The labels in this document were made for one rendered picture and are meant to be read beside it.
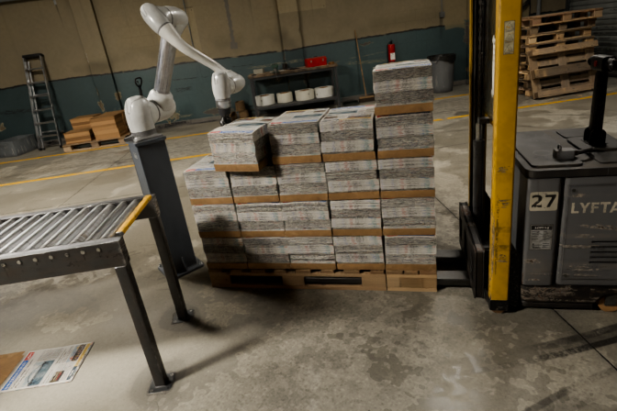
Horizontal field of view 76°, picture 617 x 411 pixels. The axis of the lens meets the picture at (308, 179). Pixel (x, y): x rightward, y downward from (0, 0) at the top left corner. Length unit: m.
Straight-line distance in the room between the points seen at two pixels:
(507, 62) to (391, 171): 0.75
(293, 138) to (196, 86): 6.98
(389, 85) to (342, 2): 7.05
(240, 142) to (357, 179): 0.67
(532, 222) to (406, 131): 0.74
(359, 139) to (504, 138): 0.69
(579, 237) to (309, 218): 1.35
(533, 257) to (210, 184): 1.79
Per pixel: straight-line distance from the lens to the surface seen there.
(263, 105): 8.38
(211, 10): 8.98
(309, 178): 2.24
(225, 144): 2.24
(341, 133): 2.12
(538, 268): 2.32
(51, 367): 2.74
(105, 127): 8.59
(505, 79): 1.91
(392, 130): 2.09
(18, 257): 2.05
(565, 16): 8.24
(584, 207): 2.22
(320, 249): 2.42
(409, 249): 2.37
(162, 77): 2.85
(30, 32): 10.08
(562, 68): 8.03
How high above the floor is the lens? 1.49
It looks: 20 degrees down
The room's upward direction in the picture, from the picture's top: 8 degrees counter-clockwise
